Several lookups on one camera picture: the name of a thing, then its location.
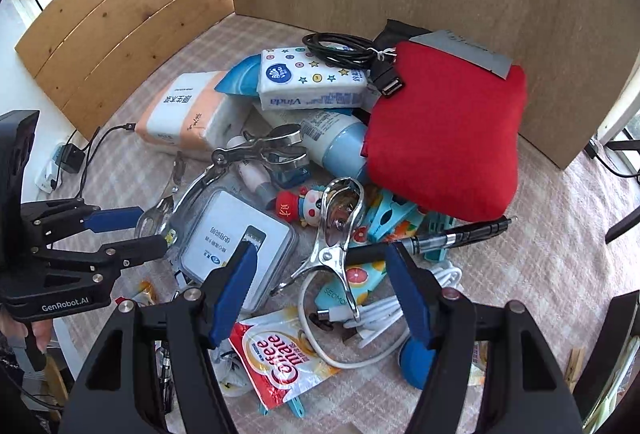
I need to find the white looped cable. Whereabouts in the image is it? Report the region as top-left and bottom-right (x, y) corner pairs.
(298, 263), (464, 371)

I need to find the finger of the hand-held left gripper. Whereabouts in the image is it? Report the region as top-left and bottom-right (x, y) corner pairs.
(22, 198), (146, 245)
(37, 235), (169, 275)

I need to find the black power adaptor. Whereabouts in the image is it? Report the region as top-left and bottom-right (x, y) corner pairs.
(54, 143), (87, 175)

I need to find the star-printed white tissue pack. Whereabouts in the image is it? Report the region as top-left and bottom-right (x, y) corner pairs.
(256, 46), (372, 111)

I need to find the grapefruit-printed teal case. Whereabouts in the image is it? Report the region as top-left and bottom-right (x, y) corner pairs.
(314, 259), (388, 312)

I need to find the teal plastic clip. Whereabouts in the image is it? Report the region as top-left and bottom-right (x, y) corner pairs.
(257, 395), (307, 418)

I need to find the black USB cable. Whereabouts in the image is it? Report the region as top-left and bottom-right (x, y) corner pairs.
(302, 32), (407, 98)

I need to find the peach white tissue pack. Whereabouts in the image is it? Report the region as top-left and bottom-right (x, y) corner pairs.
(135, 71), (252, 163)

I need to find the white power strip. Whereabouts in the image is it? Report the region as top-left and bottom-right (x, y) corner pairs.
(34, 141), (76, 193)

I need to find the black pouch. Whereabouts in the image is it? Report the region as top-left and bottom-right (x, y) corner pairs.
(374, 19), (432, 55)

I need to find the clear case with white card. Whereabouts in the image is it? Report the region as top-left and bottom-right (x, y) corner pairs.
(165, 186), (300, 312)

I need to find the large silver spring clamp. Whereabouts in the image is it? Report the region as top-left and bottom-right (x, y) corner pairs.
(271, 177), (364, 322)

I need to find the large red white sachet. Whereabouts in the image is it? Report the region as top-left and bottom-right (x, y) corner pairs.
(228, 306), (342, 411)

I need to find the small cartoon figurine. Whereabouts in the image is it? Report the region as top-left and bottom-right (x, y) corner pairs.
(274, 185), (332, 228)

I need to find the black pen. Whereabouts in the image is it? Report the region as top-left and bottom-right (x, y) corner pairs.
(346, 215), (512, 266)

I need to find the grey flat packet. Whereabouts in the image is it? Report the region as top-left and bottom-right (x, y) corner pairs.
(414, 29), (514, 80)

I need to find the teal clothespin bundle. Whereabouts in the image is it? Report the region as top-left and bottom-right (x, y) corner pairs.
(350, 191), (453, 262)

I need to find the red fabric pouch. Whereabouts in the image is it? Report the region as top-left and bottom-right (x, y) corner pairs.
(364, 41), (529, 223)

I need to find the crumpled white plastic bag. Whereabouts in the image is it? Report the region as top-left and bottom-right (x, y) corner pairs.
(214, 348), (257, 398)

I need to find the small white spray bottle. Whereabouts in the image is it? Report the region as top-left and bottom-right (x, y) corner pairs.
(227, 134), (276, 197)

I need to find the blue white bottle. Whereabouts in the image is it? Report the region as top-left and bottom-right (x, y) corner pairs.
(251, 103), (372, 181)

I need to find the wooden clothespin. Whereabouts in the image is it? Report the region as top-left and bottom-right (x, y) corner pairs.
(564, 347), (586, 391)

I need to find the blue ball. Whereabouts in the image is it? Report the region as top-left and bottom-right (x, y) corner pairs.
(399, 333), (442, 388)

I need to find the pine plank board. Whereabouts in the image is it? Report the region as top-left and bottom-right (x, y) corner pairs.
(14, 0), (236, 142)

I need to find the person's left hand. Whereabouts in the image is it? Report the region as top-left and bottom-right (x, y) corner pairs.
(0, 309), (51, 350)

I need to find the pink plaid tablecloth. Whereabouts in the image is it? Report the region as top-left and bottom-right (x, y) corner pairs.
(50, 11), (640, 434)

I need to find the blue plastic pack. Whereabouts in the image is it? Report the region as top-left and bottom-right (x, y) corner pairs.
(214, 54), (262, 96)

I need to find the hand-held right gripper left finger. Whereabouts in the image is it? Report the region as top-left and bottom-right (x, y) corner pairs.
(59, 240), (259, 434)

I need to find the black tripod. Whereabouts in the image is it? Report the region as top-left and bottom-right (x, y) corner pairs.
(585, 134), (640, 245)

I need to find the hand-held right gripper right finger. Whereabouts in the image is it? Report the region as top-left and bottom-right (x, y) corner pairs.
(384, 241), (584, 434)

